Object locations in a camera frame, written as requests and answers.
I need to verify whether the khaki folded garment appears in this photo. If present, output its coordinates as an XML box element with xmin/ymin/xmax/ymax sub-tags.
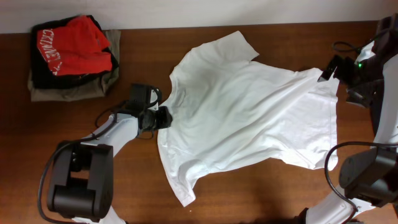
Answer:
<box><xmin>28</xmin><ymin>30</ymin><xmax>121</xmax><ymax>101</ymax></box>

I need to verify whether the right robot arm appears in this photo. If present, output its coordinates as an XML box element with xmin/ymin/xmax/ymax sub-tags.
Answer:
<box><xmin>294</xmin><ymin>14</ymin><xmax>397</xmax><ymax>224</ymax></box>

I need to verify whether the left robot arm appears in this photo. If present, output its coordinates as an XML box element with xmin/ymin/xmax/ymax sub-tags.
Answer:
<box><xmin>45</xmin><ymin>106</ymin><xmax>173</xmax><ymax>223</ymax></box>

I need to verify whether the red folded shirt white lettering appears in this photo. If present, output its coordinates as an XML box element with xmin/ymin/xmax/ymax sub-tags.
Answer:
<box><xmin>36</xmin><ymin>16</ymin><xmax>113</xmax><ymax>77</ymax></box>

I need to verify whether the white t-shirt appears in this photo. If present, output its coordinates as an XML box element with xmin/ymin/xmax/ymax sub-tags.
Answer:
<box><xmin>157</xmin><ymin>32</ymin><xmax>339</xmax><ymax>206</ymax></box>

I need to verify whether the black folded shirt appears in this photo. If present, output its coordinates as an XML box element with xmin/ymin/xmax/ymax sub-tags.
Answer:
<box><xmin>30</xmin><ymin>15</ymin><xmax>119</xmax><ymax>89</ymax></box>

